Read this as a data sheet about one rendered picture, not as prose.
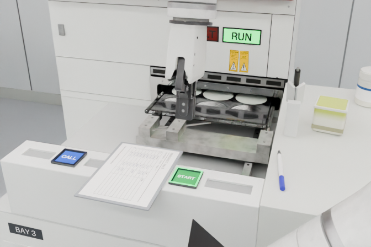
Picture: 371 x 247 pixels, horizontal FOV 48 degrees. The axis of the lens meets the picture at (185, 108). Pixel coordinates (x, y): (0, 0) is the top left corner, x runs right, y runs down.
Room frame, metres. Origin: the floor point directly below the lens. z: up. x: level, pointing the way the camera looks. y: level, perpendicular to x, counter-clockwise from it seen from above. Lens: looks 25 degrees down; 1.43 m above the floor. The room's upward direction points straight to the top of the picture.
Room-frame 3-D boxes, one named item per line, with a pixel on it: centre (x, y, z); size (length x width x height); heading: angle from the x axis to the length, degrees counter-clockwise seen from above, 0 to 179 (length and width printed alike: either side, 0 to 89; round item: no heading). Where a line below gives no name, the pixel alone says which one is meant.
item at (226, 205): (0.72, 0.12, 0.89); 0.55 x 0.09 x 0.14; 73
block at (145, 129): (1.04, 0.10, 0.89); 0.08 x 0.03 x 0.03; 163
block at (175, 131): (1.02, 0.03, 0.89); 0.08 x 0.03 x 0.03; 163
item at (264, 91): (1.25, -0.09, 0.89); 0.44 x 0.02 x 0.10; 73
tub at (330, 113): (0.89, -0.35, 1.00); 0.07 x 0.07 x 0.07; 65
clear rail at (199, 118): (1.08, -0.06, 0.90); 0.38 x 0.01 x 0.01; 73
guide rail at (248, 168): (0.95, -0.17, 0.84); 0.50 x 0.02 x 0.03; 163
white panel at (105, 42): (1.32, 0.07, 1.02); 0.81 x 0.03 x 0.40; 73
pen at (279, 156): (0.71, -0.19, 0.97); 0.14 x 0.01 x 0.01; 171
